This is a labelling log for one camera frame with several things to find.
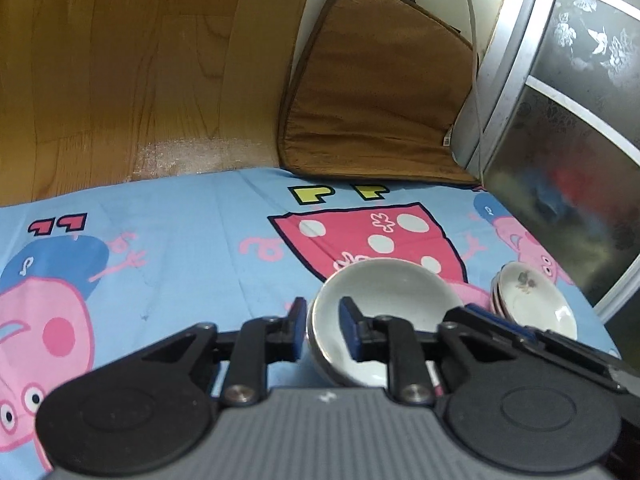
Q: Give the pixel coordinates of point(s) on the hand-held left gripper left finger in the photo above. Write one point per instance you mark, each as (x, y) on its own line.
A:
(299, 327)

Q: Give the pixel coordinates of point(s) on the wood pattern vinyl sheet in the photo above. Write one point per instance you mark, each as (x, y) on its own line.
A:
(125, 60)

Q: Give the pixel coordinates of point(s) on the brown seat cushion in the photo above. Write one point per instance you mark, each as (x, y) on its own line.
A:
(375, 100)

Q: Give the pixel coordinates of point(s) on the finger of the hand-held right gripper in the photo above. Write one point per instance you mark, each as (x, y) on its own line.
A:
(500, 321)

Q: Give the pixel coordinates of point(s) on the white bowl pink flower print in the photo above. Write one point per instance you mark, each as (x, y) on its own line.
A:
(395, 295)
(320, 352)

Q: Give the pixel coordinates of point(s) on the cartoon pig printed blanket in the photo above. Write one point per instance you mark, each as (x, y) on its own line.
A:
(175, 240)

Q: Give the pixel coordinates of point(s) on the aluminium framed frosted glass door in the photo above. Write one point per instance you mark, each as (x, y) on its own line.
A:
(575, 110)

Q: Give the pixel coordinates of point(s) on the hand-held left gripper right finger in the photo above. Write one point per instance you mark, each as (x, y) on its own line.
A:
(350, 327)

